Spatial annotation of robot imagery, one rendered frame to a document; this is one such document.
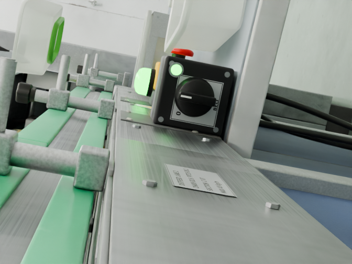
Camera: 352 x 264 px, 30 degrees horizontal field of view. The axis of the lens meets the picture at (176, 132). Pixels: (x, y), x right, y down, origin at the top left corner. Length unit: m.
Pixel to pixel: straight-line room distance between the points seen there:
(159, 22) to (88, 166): 1.12
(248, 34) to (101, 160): 0.36
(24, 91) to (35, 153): 0.46
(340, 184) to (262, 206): 0.25
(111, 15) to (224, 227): 4.79
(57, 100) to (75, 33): 4.22
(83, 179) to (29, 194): 0.04
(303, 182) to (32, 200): 0.31
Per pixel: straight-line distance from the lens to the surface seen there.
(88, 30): 5.09
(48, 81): 2.44
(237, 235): 0.31
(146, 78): 1.04
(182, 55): 1.05
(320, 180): 0.63
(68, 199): 0.39
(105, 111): 0.88
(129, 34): 5.08
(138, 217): 0.31
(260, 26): 0.74
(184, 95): 0.71
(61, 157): 0.43
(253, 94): 0.75
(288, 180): 0.62
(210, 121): 0.75
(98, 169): 0.42
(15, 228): 0.33
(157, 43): 1.52
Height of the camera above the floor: 0.89
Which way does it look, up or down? 6 degrees down
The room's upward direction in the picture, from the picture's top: 79 degrees counter-clockwise
